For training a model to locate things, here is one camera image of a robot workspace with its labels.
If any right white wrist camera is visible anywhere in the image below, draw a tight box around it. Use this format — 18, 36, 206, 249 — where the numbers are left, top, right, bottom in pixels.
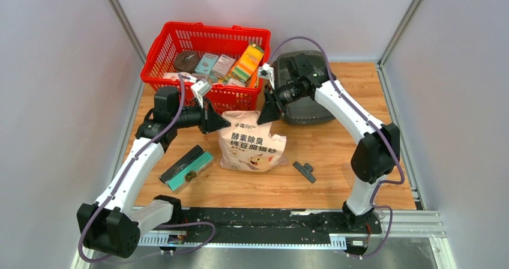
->
258, 63, 276, 89

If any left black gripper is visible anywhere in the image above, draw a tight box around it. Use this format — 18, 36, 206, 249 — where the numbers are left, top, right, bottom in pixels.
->
170, 96, 230, 135

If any purple cable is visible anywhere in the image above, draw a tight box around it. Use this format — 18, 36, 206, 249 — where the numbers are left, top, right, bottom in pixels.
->
77, 73, 217, 264
268, 35, 406, 259

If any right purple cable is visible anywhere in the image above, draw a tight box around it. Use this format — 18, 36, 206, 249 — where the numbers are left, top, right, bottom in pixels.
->
268, 35, 406, 259

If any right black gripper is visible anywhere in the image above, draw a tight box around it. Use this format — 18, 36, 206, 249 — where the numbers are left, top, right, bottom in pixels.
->
258, 79, 308, 125

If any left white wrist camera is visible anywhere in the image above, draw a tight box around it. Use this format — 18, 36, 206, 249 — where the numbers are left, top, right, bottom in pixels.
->
190, 79, 212, 108

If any yellow orange carton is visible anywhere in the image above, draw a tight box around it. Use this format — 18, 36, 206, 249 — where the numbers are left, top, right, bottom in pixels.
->
227, 43, 265, 83

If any teal and black box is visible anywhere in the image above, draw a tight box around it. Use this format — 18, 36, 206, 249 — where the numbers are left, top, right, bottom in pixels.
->
159, 145, 214, 193

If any teal small box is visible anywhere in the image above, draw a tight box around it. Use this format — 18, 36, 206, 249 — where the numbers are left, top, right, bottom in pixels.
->
194, 53, 219, 74

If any red plastic shopping basket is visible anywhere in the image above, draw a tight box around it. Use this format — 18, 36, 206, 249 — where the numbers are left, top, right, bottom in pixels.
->
140, 22, 271, 113

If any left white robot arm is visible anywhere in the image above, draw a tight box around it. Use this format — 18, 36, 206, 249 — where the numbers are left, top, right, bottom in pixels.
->
77, 86, 230, 263

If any dark grey litter box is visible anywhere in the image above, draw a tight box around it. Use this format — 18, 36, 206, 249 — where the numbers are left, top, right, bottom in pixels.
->
272, 50, 335, 125

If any pink cat litter bag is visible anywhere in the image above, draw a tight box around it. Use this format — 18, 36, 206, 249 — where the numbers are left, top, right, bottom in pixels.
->
218, 110, 288, 172

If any brown round object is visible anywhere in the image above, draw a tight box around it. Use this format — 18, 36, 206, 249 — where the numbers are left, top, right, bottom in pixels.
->
173, 51, 200, 73

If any grey pink small box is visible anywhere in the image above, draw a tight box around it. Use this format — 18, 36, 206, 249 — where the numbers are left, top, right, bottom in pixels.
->
211, 54, 236, 79

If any black bag clip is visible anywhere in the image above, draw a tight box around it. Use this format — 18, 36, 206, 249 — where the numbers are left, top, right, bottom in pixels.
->
293, 162, 316, 184

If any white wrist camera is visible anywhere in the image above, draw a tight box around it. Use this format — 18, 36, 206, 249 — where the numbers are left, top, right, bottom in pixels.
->
258, 63, 276, 89
190, 79, 212, 108

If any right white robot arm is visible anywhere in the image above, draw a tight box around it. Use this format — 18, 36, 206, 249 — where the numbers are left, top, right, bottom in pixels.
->
257, 53, 400, 232

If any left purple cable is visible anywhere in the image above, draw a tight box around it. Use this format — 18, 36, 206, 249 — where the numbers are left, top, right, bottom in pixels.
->
77, 73, 217, 264

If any white pink packet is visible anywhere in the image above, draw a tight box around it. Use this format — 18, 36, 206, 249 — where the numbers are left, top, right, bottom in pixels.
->
163, 72, 193, 81

